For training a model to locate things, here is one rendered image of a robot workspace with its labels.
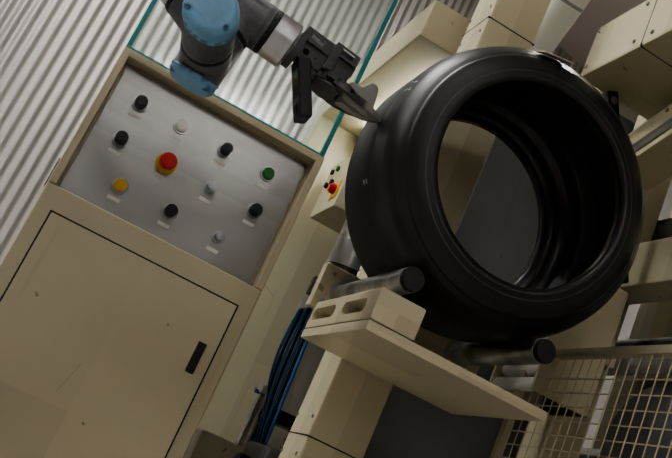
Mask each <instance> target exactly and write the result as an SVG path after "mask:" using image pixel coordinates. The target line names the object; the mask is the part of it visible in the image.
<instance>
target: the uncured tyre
mask: <svg viewBox="0 0 672 458"><path fill-rule="evenodd" d="M420 78H421V79H420ZM415 79H420V80H419V81H418V82H417V83H416V85H415V86H414V87H413V88H412V89H411V91H410V92H407V93H402V92H403V91H404V90H405V89H406V87H407V86H408V85H409V84H410V83H411V82H412V81H413V80H415ZM376 111H377V113H378V114H379V115H380V117H381V119H382V120H381V122H379V123H371V122H366V124H365V126H364V127H363V129H362V131H361V133H360V135H359V137H358V139H357V141H356V144H355V146H354V149H353V152H352V155H351V159H350V162H349V166H348V170H347V176H346V183H345V213H346V220H347V226H348V231H349V235H350V238H351V242H352V245H353V248H354V250H355V253H356V255H357V258H358V260H359V262H360V264H361V266H362V268H363V270H364V271H365V273H366V275H367V276H368V278H369V277H373V276H376V275H380V274H384V273H388V272H391V271H395V270H399V269H403V268H406V267H417V268H418V269H420V270H421V271H422V273H423V275H424V278H425V282H424V286H423V287H422V289H421V290H420V291H418V292H415V293H411V294H406V295H401V297H403V298H405V299H407V300H409V301H411V302H413V303H414V304H416V305H418V306H420V307H422V308H424V309H425V310H426V313H425V315H424V318H423V320H422V323H421V325H420V326H421V327H422V328H424V329H426V330H428V331H430V332H432V333H435V334H437V335H440V336H443V337H446V338H449V339H453V340H458V341H463V342H473V343H486V342H501V341H516V340H530V339H539V338H545V337H549V336H553V335H556V334H559V333H561V332H564V331H566V330H568V329H570V328H572V327H574V326H576V325H578V324H579V323H581V322H583V321H584V320H586V319H587V318H589V317H590V316H592V315H593V314H594V313H596V312H597V311H598V310H599V309H601V308H602V307H603V306H604V305H605V304H606V303H607V302H608V301H609V300H610V299H611V298H612V297H613V295H614V294H615V293H616V292H617V290H618V289H619V288H620V286H621V285H622V283H623V282H624V280H625V278H626V277H627V275H628V273H629V271H630V269H631V267H632V265H633V262H634V260H635V257H636V254H637V251H638V248H639V244H640V240H641V235H642V229H643V221H644V191H643V183H642V177H641V172H640V167H639V163H638V160H637V156H636V153H635V150H634V148H633V145H632V143H631V140H630V138H629V136H628V134H627V132H626V130H625V128H624V126H623V124H622V122H621V120H620V119H619V117H618V116H617V114H616V112H615V111H614V110H613V108H612V107H611V105H610V104H609V103H608V102H607V100H606V99H605V98H604V97H603V96H602V94H601V93H600V92H599V91H598V90H597V89H596V88H595V87H594V86H593V85H592V84H591V83H590V82H589V81H587V80H586V79H585V78H584V77H583V76H581V75H580V74H579V73H577V72H576V71H575V70H573V69H572V68H570V67H569V66H567V65H565V64H564V63H562V62H560V61H558V60H556V59H553V58H551V57H549V56H546V55H544V54H542V53H539V52H536V51H532V50H528V49H524V48H518V47H507V46H495V47H485V48H477V49H471V50H467V51H463V52H459V53H456V54H454V55H451V56H449V57H447V58H444V59H442V60H440V61H439V62H437V63H435V64H434V65H432V66H431V67H429V68H428V69H426V70H425V71H424V72H422V73H421V74H419V75H418V76H417V77H415V78H414V79H412V80H411V81H410V82H408V83H407V84H406V85H404V86H403V87H401V88H400V89H399V90H397V91H396V92H394V93H393V94H392V95H391V96H389V97H388V98H387V99H386V100H385V101H384V102H383V103H382V104H381V105H380V106H379V107H378V108H377V109H376ZM450 121H458V122H464V123H468V124H472V125H475V126H478V127H480V128H482V129H484V130H486V131H488V132H490V133H492V134H493V135H495V136H496V137H498V138H499V139H500V140H501V141H503V142H504V143H505V144H506V145H507V146H508V147H509V148H510V149H511V150H512V151H513V152H514V153H515V155H516V156H517V157H518V158H519V160H520V161H521V163H522V164H523V166H524V168H525V169H526V171H527V173H528V175H529V177H530V180H531V182H532V185H533V188H534V191H535V195H536V199H537V205H538V233H537V238H536V243H535V246H534V249H533V252H532V255H531V257H530V259H529V261H528V263H527V265H526V266H525V268H524V269H523V271H522V272H521V273H520V275H519V276H518V277H517V278H516V279H515V280H514V281H513V282H512V283H508V282H506V281H503V280H501V279H499V278H498V277H496V276H494V275H492V274H491V273H489V272H488V271H487V270H485V269H484V268H483V267H481V266H480V265H479V264H478V263H477V262H476V261H475V260H474V259H473V258H472V257H471V256H470V255H469V254H468V253H467V252H466V250H465V249H464V248H463V247H462V245H461V244H460V242H459V241H458V239H457V238H456V236H455V235H454V233H453V231H452V229H451V227H450V225H449V223H448V221H447V218H446V216H445V213H444V210H443V207H442V203H441V199H440V194H439V187H438V158H439V152H440V147H441V143H442V140H443V137H444V134H445V132H446V129H447V127H448V125H449V123H450ZM367 174H368V187H367V188H365V189H363V190H362V177H364V176H365V175H367Z"/></svg>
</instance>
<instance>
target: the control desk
mask: <svg viewBox="0 0 672 458"><path fill-rule="evenodd" d="M324 159H325V158H324V157H322V156H320V155H319V154H317V153H315V152H313V151H311V150H310V149H308V148H306V147H304V146H303V145H301V144H299V143H297V142H295V141H294V140H292V139H290V138H288V137H287V136H285V135H283V134H281V133H279V132H278V131H276V130H274V129H272V128H271V127H269V126H267V125H265V124H263V123H262V122H260V121H258V120H256V119H255V118H253V117H251V116H249V115H247V114H246V113H244V112H242V111H240V110H239V109H237V108H235V107H233V106H231V105H230V104H228V103H226V102H224V101H223V100H221V99H219V98H217V97H215V96H214V95H212V96H210V97H202V96H199V95H196V94H194V93H192V92H190V91H189V90H187V89H185V88H184V87H183V86H181V85H180V84H179V83H178V82H177V81H176V80H175V79H174V78H173V77H172V76H171V74H170V72H169V70H167V69H166V68H164V67H162V66H160V65H159V64H157V63H155V62H153V61H151V60H150V59H148V58H146V57H144V56H143V55H141V54H139V53H137V52H135V51H134V50H132V49H130V48H129V47H127V46H125V47H124V49H123V51H122V53H121V54H120V56H119V58H118V60H117V61H116V63H115V65H114V66H113V68H112V70H111V72H110V73H109V75H108V77H107V79H106V80H105V82H104V84H103V86H102V87H101V89H100V91H99V93H98V94H97V96H96V97H95V99H94V101H93V103H92V104H91V106H90V108H89V110H88V111H87V113H86V115H85V117H84V118H83V120H82V122H81V123H80V125H79V127H78V129H77V130H76V132H75V134H74V136H73V137H72V139H71V141H70V143H69V144H68V146H67V148H66V150H65V151H64V153H63V155H62V157H61V158H59V159H58V161H57V163H56V165H55V166H54V168H53V170H52V172H51V173H50V175H49V177H48V179H47V180H46V182H45V184H44V188H43V190H42V191H41V193H40V195H39V197H38V198H37V200H36V202H35V204H34V205H33V207H32V209H31V211H30V212H29V214H28V216H27V217H26V219H25V221H24V223H23V224H22V226H21V228H20V230H19V231H18V233H17V235H16V237H15V238H14V240H13V242H12V244H11V245H10V247H9V249H8V251H7V252H6V254H5V256H4V258H3V259H2V261H1V263H0V458H183V457H184V455H185V453H186V451H187V449H188V447H189V444H190V442H191V440H192V438H193V436H194V434H195V432H196V430H197V428H198V425H199V423H200V421H201V419H202V417H203V415H204V413H205V411H206V408H207V406H208V404H209V402H210V400H211V398H212V396H213V394H214V392H215V389H216V387H217V385H218V383H219V381H220V379H221V377H222V375H223V373H224V370H225V368H226V366H227V364H228V362H229V360H230V358H231V356H232V354H233V351H234V349H235V347H236V345H237V343H238V341H239V339H240V337H241V334H242V332H243V330H244V328H245V326H246V324H247V322H248V320H249V318H250V315H251V313H252V311H253V309H254V307H255V305H256V303H257V301H258V299H259V296H260V294H261V291H262V290H263V288H264V286H265V284H266V282H267V280H268V278H269V276H270V274H271V271H272V269H273V267H274V265H275V263H276V261H277V259H278V257H279V255H280V252H281V250H282V248H283V246H284V244H285V242H286V240H287V238H288V236H289V233H290V231H291V229H292V227H293V225H294V223H295V221H296V219H297V216H298V214H299V212H300V210H301V208H302V206H303V204H304V202H305V200H306V197H307V195H308V193H309V191H310V189H311V187H312V185H313V183H314V181H315V178H316V176H317V174H318V172H319V170H320V168H321V166H322V164H323V161H324Z"/></svg>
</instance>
